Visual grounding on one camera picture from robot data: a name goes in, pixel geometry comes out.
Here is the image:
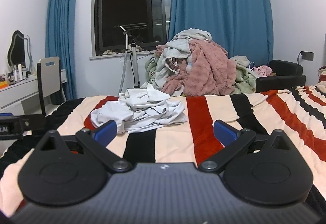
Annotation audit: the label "dark window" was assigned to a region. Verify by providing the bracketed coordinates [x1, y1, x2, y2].
[94, 0, 171, 56]

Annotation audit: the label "grey white hoodie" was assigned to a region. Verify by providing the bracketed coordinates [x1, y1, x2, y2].
[145, 28, 212, 90]

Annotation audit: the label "blue curtain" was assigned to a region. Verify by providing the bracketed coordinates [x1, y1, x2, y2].
[45, 0, 77, 100]
[169, 0, 273, 66]

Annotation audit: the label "white dresser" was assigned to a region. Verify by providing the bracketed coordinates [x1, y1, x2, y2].
[1, 70, 67, 115]

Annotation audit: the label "pink fluffy blanket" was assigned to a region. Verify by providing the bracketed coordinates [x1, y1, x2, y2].
[161, 40, 236, 96]

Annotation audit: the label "right blue curtain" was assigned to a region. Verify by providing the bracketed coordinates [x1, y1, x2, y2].
[169, 0, 273, 66]

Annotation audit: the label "black wall socket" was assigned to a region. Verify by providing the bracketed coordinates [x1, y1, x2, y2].
[301, 51, 314, 61]

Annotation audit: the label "cosmetic bottles on dresser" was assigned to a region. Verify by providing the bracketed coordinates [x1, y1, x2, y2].
[1, 64, 31, 88]

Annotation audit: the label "beige black chair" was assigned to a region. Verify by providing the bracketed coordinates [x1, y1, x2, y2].
[36, 57, 66, 116]

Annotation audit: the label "white t-shirt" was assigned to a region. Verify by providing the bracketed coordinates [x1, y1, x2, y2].
[90, 83, 188, 134]

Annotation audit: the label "pink small garment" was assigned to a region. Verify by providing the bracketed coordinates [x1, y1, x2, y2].
[252, 65, 272, 77]

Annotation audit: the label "garment steamer stand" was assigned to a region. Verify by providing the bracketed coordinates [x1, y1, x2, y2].
[117, 25, 140, 94]

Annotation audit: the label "black armchair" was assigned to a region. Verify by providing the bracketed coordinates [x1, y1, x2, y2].
[256, 60, 306, 93]

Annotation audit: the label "left blue curtain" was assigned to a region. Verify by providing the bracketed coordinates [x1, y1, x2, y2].
[45, 0, 77, 100]

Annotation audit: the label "wavy vanity mirror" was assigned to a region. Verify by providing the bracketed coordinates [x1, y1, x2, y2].
[7, 30, 34, 72]

